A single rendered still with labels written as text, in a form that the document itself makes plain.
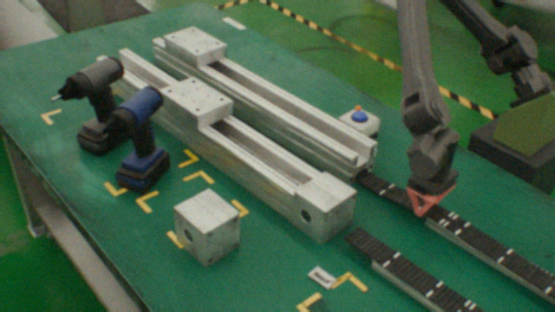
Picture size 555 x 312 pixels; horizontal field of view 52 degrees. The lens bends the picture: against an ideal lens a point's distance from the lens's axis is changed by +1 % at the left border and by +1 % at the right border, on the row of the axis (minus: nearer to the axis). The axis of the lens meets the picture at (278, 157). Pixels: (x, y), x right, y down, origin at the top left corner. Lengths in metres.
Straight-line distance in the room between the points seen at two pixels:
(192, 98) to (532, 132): 0.86
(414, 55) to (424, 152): 0.23
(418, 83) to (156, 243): 0.63
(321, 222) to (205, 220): 0.24
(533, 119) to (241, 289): 0.87
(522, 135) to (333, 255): 0.65
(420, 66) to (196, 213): 0.55
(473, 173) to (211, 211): 0.69
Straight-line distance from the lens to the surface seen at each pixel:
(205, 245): 1.13
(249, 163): 1.29
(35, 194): 2.22
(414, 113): 1.18
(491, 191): 1.47
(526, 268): 1.26
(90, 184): 1.40
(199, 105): 1.41
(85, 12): 2.93
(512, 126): 1.62
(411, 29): 1.28
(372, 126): 1.51
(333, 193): 1.20
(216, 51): 1.69
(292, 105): 1.51
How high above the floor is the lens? 1.65
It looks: 37 degrees down
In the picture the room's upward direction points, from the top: 3 degrees clockwise
